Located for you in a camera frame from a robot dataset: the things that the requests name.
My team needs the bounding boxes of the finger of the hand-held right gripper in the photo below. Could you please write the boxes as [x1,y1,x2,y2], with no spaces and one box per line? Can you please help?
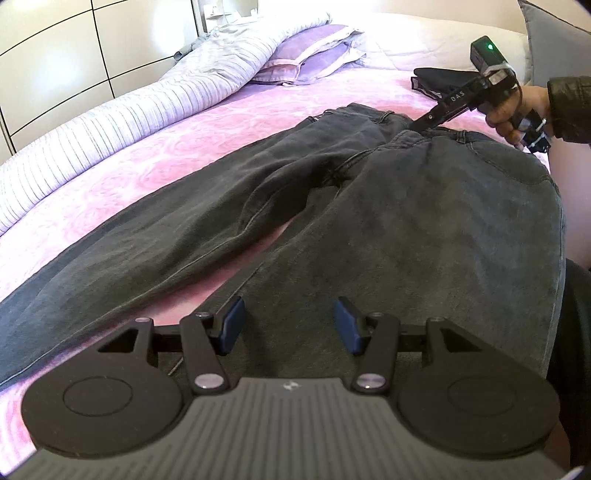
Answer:
[408,105,448,135]

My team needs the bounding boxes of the person's right forearm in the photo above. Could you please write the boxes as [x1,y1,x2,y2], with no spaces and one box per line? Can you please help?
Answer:
[546,74,591,144]

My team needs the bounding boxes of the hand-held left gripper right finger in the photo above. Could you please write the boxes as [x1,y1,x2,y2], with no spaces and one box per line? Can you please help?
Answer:
[336,295,490,395]

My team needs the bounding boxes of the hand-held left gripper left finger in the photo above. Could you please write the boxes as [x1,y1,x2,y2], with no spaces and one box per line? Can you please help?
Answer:
[97,295,245,395]

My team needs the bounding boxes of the black garment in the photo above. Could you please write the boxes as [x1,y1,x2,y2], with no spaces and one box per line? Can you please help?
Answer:
[410,67,481,103]

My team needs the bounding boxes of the white wardrobe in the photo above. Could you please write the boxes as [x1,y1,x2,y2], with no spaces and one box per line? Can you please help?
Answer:
[0,0,259,155]

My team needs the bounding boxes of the person's right hand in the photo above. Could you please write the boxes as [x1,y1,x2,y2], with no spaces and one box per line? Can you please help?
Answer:
[485,85,551,146]

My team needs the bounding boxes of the grey cushion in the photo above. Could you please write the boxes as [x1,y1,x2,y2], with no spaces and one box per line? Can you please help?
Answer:
[517,0,591,93]

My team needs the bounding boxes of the grey jeans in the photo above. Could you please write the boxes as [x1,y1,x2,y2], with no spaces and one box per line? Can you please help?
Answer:
[0,102,566,388]

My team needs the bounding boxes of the purple frilled pillow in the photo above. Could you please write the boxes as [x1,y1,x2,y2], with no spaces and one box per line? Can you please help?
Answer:
[252,41,370,88]
[272,24,365,64]

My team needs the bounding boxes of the white striped duvet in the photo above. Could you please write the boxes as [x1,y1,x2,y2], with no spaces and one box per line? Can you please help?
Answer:
[0,11,333,236]

